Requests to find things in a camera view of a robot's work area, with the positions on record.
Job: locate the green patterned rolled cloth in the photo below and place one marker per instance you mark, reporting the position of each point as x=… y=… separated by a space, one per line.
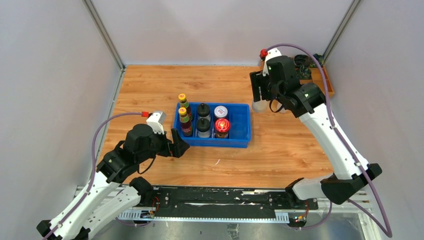
x=304 y=73

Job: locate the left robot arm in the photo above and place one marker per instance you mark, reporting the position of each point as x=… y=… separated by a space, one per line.
x=86 y=214

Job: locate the black rolled item in tray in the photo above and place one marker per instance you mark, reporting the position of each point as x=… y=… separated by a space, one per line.
x=302 y=60

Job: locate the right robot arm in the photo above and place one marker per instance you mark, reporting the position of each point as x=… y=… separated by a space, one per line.
x=351 y=171

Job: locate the wooden divided tray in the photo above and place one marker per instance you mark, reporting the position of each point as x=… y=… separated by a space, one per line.
x=315 y=74

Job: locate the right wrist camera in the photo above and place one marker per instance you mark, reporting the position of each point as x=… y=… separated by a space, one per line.
x=268 y=55

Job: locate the red lid sauce jar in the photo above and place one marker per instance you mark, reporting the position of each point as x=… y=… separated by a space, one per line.
x=222 y=128

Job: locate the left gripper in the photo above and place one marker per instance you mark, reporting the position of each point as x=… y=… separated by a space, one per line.
x=179 y=145

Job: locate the dark green rolled cloth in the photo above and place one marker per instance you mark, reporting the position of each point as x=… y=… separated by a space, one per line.
x=319 y=58

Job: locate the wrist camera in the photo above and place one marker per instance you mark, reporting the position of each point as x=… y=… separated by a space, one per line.
x=155 y=121
x=268 y=55

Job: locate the sauce bottle yellow cap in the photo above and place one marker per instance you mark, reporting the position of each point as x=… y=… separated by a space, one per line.
x=185 y=122
x=183 y=102

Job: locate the black cap spice shaker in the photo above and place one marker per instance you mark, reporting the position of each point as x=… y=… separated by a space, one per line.
x=203 y=111
x=203 y=128

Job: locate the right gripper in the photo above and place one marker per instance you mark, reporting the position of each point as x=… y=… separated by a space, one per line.
x=258 y=80

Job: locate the blue plastic divided bin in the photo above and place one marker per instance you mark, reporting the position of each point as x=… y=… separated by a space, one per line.
x=240 y=132

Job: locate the white lid sauce jar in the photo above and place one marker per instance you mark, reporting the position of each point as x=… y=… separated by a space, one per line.
x=221 y=112

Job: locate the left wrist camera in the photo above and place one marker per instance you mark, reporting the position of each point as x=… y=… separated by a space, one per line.
x=155 y=121

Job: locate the silver lid clear jar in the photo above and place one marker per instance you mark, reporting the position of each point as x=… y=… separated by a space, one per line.
x=259 y=106

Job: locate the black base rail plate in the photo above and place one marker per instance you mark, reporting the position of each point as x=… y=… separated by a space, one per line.
x=217 y=204

